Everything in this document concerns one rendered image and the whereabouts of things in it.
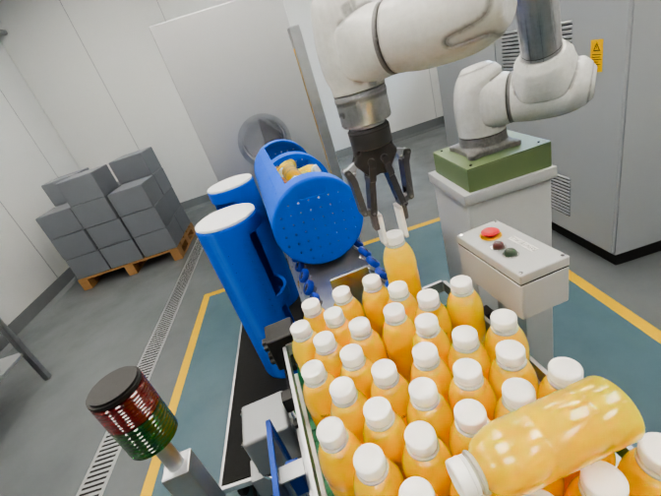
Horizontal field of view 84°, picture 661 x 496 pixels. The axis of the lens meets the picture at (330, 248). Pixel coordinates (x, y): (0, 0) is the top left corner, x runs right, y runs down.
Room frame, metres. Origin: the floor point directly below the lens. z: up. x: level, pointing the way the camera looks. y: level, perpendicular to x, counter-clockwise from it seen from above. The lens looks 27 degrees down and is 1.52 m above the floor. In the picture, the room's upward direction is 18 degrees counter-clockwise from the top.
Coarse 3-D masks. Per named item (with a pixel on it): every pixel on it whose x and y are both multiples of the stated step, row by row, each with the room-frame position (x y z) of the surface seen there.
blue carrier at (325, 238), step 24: (288, 144) 1.90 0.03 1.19; (264, 168) 1.50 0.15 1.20; (264, 192) 1.31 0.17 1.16; (288, 192) 1.03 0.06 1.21; (312, 192) 1.04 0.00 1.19; (336, 192) 1.04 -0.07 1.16; (288, 216) 1.02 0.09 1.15; (312, 216) 1.03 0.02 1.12; (336, 216) 1.04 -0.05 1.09; (360, 216) 1.05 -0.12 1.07; (288, 240) 1.02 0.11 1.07; (312, 240) 1.03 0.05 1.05; (336, 240) 1.04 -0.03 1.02; (312, 264) 1.03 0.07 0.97
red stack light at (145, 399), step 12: (144, 384) 0.35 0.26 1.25; (132, 396) 0.34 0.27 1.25; (144, 396) 0.34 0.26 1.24; (156, 396) 0.36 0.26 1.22; (120, 408) 0.32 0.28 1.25; (132, 408) 0.33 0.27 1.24; (144, 408) 0.34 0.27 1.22; (108, 420) 0.32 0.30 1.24; (120, 420) 0.32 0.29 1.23; (132, 420) 0.32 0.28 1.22; (144, 420) 0.33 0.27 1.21; (108, 432) 0.33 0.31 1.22; (120, 432) 0.32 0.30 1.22
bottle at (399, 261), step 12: (384, 252) 0.67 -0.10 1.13; (396, 252) 0.64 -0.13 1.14; (408, 252) 0.64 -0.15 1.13; (384, 264) 0.67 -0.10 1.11; (396, 264) 0.64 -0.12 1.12; (408, 264) 0.63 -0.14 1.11; (396, 276) 0.64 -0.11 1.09; (408, 276) 0.63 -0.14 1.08; (408, 288) 0.63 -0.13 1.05; (420, 288) 0.64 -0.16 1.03
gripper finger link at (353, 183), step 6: (348, 174) 0.64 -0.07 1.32; (348, 180) 0.66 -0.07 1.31; (354, 180) 0.65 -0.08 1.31; (354, 186) 0.65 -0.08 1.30; (354, 192) 0.65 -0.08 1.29; (360, 192) 0.65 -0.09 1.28; (354, 198) 0.67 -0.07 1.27; (360, 198) 0.65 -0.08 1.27; (360, 204) 0.65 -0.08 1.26; (360, 210) 0.65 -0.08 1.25; (366, 210) 0.65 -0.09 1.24; (366, 216) 0.65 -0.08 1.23
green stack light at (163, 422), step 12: (156, 408) 0.35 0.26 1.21; (168, 408) 0.37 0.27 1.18; (156, 420) 0.34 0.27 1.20; (168, 420) 0.35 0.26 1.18; (132, 432) 0.32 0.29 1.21; (144, 432) 0.33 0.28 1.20; (156, 432) 0.33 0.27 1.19; (168, 432) 0.34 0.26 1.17; (120, 444) 0.33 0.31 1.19; (132, 444) 0.32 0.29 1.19; (144, 444) 0.32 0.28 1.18; (156, 444) 0.33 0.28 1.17; (132, 456) 0.32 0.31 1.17; (144, 456) 0.32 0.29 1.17
